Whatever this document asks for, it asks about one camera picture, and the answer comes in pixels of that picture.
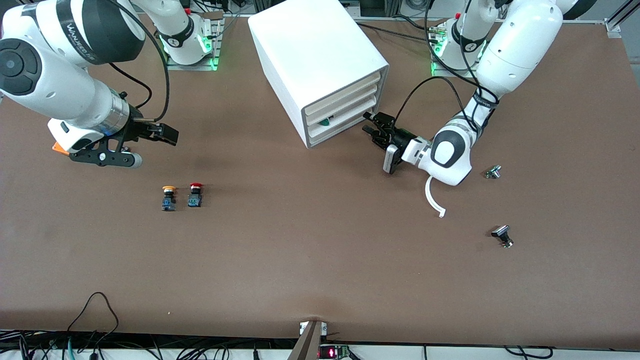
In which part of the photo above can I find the white curved plastic arc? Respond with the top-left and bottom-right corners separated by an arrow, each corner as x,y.
425,175 -> 447,219

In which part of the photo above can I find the circuit board with red display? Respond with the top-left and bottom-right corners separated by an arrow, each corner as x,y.
318,344 -> 353,360

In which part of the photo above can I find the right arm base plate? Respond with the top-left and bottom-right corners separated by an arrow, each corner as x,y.
166,17 -> 223,72

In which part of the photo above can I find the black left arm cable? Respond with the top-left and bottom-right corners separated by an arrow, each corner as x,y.
392,0 -> 501,136

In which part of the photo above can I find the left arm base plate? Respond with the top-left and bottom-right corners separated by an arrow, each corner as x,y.
431,60 -> 481,79

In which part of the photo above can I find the black cable on table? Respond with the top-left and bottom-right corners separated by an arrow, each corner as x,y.
356,15 -> 441,43

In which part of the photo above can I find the black selector switch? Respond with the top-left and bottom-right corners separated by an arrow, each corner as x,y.
491,225 -> 515,249

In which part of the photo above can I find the thin black looped cable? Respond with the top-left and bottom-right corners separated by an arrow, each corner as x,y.
66,292 -> 120,351

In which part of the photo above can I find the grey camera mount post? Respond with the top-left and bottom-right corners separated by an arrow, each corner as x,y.
287,320 -> 328,360

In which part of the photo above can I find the black cable bundle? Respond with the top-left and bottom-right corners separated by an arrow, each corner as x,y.
0,329 -> 301,360

